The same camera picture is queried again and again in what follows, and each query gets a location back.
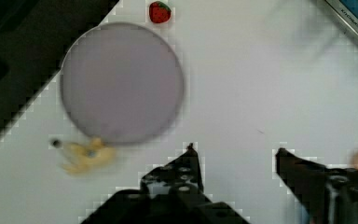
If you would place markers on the red toy strawberry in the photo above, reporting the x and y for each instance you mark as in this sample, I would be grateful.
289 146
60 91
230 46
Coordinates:
159 12

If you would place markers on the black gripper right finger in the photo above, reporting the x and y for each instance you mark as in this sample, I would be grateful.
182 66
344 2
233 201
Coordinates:
329 195

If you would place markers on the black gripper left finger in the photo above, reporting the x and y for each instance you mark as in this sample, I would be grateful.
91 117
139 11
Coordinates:
169 194

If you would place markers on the grey round plate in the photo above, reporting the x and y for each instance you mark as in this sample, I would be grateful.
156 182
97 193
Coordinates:
122 82

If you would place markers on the yellow toy banana peel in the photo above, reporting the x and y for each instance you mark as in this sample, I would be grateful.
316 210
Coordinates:
85 158

